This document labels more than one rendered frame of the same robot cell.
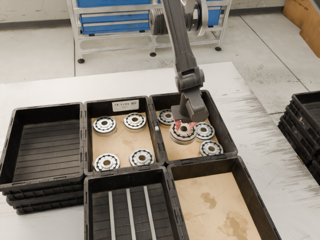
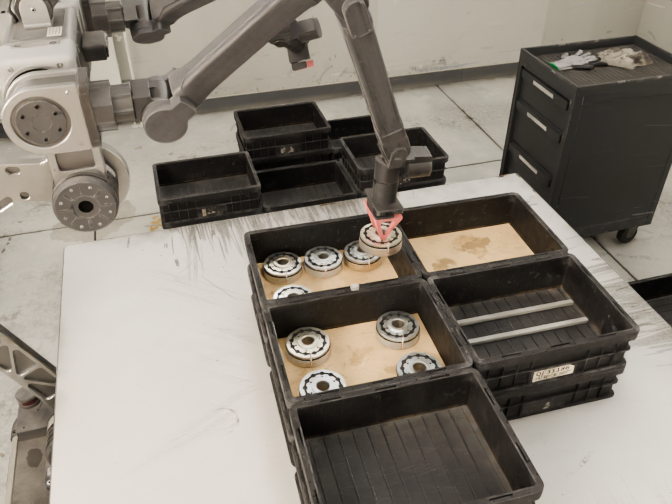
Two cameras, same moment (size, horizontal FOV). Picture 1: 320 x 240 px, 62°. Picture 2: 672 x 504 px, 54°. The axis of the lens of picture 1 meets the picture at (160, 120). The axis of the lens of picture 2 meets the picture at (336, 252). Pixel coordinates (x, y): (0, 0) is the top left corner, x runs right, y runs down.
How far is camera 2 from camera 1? 1.45 m
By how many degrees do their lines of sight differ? 64
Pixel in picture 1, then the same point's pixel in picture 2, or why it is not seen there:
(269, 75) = not seen: outside the picture
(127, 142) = (354, 358)
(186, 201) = not seen: hidden behind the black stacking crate
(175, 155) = not seen: hidden behind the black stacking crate
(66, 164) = (424, 443)
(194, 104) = (424, 153)
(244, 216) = (456, 237)
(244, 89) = (165, 237)
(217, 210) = (456, 257)
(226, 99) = (192, 261)
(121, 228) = (516, 347)
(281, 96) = (49, 269)
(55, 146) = (386, 474)
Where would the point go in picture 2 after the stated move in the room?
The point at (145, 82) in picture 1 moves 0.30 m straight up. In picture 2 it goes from (113, 388) to (84, 295)
